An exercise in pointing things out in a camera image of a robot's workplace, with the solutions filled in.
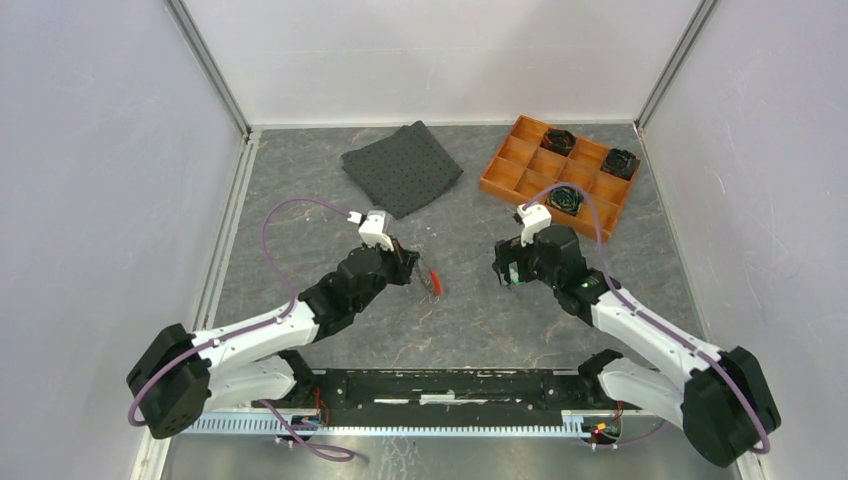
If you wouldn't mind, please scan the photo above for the wooden compartment tray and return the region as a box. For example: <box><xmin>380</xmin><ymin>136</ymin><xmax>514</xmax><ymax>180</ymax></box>
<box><xmin>479</xmin><ymin>115</ymin><xmax>642</xmax><ymax>242</ymax></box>

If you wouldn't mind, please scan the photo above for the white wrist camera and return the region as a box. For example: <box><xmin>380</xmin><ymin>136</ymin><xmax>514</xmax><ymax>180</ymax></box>
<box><xmin>516</xmin><ymin>203</ymin><xmax>552</xmax><ymax>247</ymax></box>
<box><xmin>347</xmin><ymin>210</ymin><xmax>395</xmax><ymax>252</ymax></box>

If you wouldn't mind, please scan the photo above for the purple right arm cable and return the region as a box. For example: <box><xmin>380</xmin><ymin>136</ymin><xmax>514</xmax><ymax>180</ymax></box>
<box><xmin>516</xmin><ymin>182</ymin><xmax>773</xmax><ymax>456</ymax></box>

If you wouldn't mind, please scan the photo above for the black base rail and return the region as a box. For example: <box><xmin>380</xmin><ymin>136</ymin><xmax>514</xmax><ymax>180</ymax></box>
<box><xmin>274</xmin><ymin>369</ymin><xmax>617</xmax><ymax>428</ymax></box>

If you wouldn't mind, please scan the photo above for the dark patterned roll front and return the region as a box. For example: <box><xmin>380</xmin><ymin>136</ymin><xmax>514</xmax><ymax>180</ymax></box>
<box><xmin>545</xmin><ymin>185</ymin><xmax>585</xmax><ymax>216</ymax></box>

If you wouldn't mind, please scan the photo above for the large metal keyring red grip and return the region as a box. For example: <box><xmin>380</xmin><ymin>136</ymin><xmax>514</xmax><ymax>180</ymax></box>
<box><xmin>415</xmin><ymin>258</ymin><xmax>443</xmax><ymax>304</ymax></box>

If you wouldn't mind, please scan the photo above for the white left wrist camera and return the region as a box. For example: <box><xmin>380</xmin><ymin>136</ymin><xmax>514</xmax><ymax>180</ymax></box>
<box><xmin>347</xmin><ymin>210</ymin><xmax>395</xmax><ymax>252</ymax></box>

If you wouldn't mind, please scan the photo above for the grey perforated mat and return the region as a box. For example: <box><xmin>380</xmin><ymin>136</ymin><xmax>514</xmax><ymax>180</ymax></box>
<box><xmin>341</xmin><ymin>121</ymin><xmax>463</xmax><ymax>219</ymax></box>

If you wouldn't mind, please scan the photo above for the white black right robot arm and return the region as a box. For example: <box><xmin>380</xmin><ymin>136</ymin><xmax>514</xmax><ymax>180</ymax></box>
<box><xmin>493</xmin><ymin>225</ymin><xmax>782</xmax><ymax>467</ymax></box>

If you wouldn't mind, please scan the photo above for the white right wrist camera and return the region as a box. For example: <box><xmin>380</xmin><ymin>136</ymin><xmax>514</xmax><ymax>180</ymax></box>
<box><xmin>516</xmin><ymin>203</ymin><xmax>552</xmax><ymax>247</ymax></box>

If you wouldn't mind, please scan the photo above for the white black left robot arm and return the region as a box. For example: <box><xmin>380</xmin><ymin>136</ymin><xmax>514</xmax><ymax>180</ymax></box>
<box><xmin>126</xmin><ymin>243</ymin><xmax>421</xmax><ymax>439</ymax></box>

